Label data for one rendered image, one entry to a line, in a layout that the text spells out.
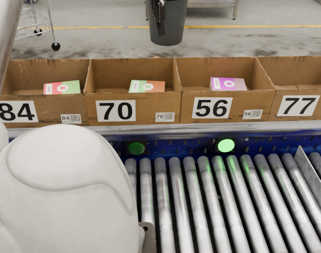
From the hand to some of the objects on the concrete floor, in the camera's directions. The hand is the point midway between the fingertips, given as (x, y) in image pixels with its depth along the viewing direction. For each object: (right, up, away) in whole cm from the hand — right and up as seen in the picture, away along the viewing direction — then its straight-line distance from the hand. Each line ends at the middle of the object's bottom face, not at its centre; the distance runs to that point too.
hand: (160, 27), depth 136 cm
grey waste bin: (+8, +69, +277) cm, 286 cm away
